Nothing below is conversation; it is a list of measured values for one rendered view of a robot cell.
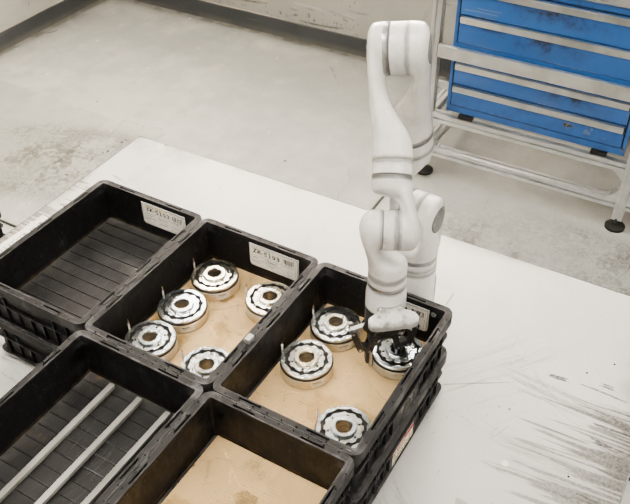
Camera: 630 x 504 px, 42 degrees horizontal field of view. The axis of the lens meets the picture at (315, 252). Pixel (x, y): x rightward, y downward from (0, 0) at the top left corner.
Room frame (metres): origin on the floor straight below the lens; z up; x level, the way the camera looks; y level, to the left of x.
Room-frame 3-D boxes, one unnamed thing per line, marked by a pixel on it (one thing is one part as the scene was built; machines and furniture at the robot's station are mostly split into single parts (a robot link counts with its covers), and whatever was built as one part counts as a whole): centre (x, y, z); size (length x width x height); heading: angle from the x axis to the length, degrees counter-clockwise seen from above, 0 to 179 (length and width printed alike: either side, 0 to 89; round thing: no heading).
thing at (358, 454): (1.04, -0.04, 0.92); 0.40 x 0.30 x 0.02; 149
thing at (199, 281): (1.33, 0.22, 0.86); 0.10 x 0.10 x 0.01
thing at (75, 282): (1.35, 0.47, 0.87); 0.40 x 0.30 x 0.11; 149
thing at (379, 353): (1.10, -0.16, 0.86); 0.10 x 0.10 x 0.01
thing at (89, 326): (1.20, 0.22, 0.92); 0.40 x 0.30 x 0.02; 149
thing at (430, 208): (1.37, -0.22, 0.95); 0.09 x 0.09 x 0.17; 56
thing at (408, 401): (1.04, -0.04, 0.87); 0.40 x 0.30 x 0.11; 149
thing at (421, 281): (1.37, -0.22, 0.79); 0.09 x 0.09 x 0.17; 49
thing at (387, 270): (1.10, -0.12, 1.12); 0.09 x 0.07 x 0.15; 86
